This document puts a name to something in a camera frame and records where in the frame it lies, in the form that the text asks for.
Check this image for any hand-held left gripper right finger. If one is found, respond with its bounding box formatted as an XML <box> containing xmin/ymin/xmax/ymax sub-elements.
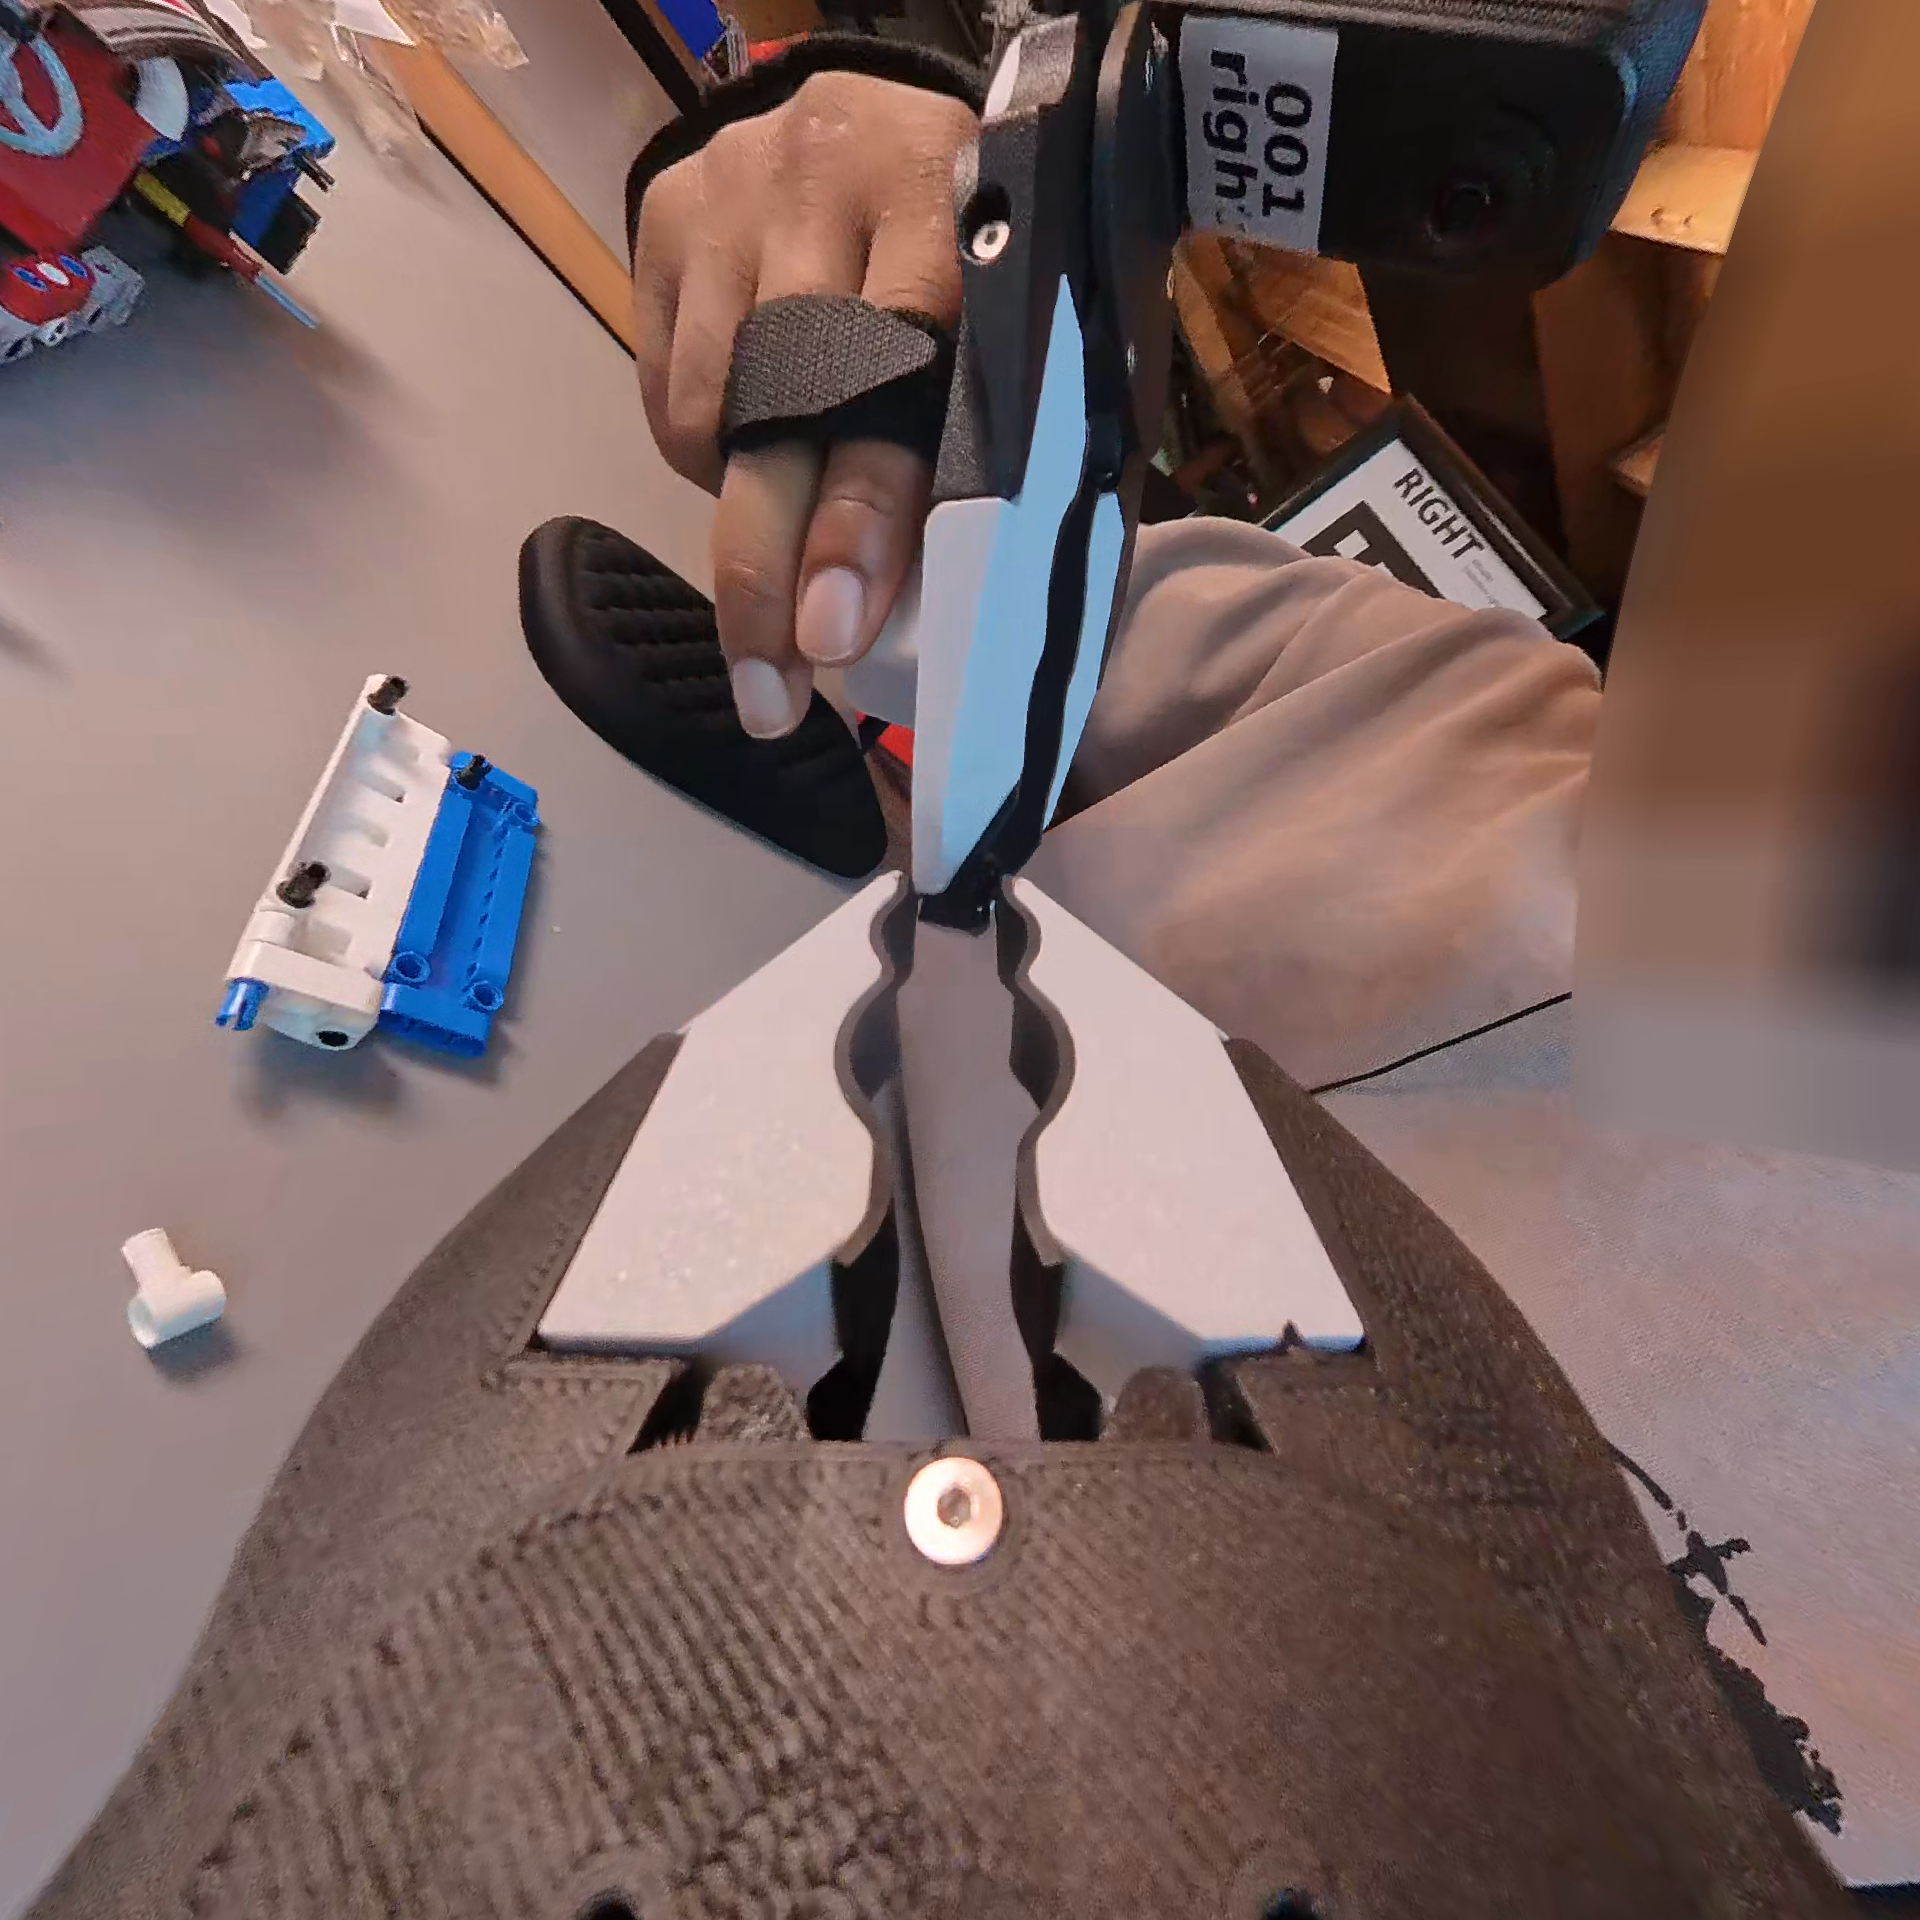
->
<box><xmin>1006</xmin><ymin>874</ymin><xmax>1367</xmax><ymax>1397</ymax></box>

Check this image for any blue and white lego panel assembly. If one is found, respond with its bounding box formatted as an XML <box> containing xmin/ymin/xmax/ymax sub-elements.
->
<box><xmin>216</xmin><ymin>673</ymin><xmax>545</xmax><ymax>1060</ymax></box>

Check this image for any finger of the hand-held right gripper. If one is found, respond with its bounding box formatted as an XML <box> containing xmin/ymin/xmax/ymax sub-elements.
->
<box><xmin>911</xmin><ymin>273</ymin><xmax>1093</xmax><ymax>897</ymax></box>
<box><xmin>1001</xmin><ymin>487</ymin><xmax>1137</xmax><ymax>888</ymax></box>

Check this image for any partly built lego car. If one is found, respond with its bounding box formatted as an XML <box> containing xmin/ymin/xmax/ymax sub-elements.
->
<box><xmin>0</xmin><ymin>0</ymin><xmax>342</xmax><ymax>367</ymax></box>

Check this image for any person's torso beige hoodie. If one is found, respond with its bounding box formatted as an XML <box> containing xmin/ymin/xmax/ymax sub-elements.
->
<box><xmin>1317</xmin><ymin>989</ymin><xmax>1920</xmax><ymax>1888</ymax></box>

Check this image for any black cord with round end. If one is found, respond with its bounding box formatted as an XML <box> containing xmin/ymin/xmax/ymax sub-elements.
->
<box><xmin>1312</xmin><ymin>989</ymin><xmax>1575</xmax><ymax>1094</ymax></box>

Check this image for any black padded wrist rest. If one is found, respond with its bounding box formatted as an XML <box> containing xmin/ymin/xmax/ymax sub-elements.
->
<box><xmin>517</xmin><ymin>513</ymin><xmax>897</xmax><ymax>882</ymax></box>

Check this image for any person's right forearm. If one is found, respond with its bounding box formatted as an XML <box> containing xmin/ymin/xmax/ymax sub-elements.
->
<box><xmin>1032</xmin><ymin>516</ymin><xmax>1605</xmax><ymax>1090</ymax></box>

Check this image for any small white lego connector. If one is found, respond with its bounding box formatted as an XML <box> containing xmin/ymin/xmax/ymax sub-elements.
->
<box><xmin>125</xmin><ymin>1228</ymin><xmax>231</xmax><ymax>1353</ymax></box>

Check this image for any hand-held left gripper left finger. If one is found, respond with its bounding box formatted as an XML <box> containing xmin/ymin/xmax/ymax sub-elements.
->
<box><xmin>536</xmin><ymin>870</ymin><xmax>913</xmax><ymax>1382</ymax></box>

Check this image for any black framed white sign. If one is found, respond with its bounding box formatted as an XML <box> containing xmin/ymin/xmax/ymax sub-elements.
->
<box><xmin>1257</xmin><ymin>394</ymin><xmax>1608</xmax><ymax>642</ymax></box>

